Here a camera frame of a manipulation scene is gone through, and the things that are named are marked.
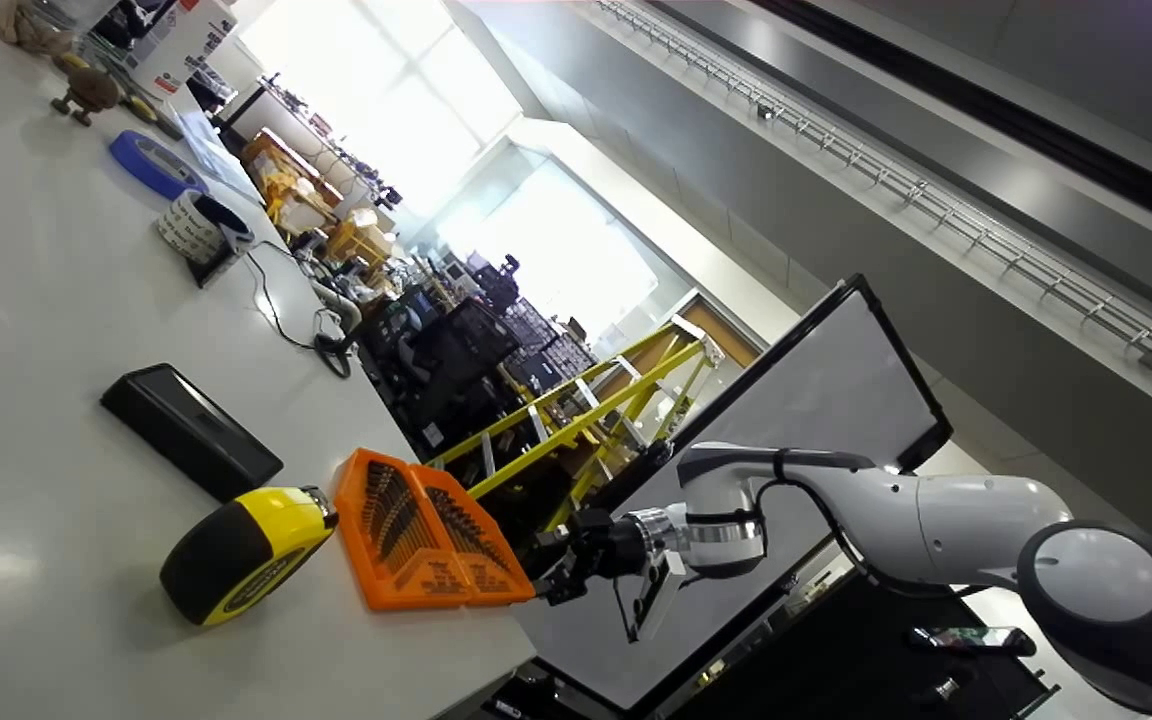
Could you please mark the black framed monitor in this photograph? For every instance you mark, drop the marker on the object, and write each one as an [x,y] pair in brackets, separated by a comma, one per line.
[788,426]

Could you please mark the black rectangular tray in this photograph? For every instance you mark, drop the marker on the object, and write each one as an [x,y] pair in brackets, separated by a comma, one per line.
[188,426]

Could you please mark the yellow ladder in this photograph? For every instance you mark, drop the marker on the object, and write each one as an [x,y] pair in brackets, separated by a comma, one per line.
[576,422]

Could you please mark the yellow black tape measure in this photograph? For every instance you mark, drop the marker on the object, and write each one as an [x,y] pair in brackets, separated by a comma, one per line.
[238,552]

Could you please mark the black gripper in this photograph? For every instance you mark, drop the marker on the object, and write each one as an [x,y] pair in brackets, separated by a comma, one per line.
[640,547]

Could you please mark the orange hex key box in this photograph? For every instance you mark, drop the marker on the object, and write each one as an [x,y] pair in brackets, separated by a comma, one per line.
[421,534]

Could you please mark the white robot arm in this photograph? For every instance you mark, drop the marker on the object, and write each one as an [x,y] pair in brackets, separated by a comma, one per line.
[978,525]

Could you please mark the blue flat object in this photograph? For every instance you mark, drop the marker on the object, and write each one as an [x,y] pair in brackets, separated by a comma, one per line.
[148,163]

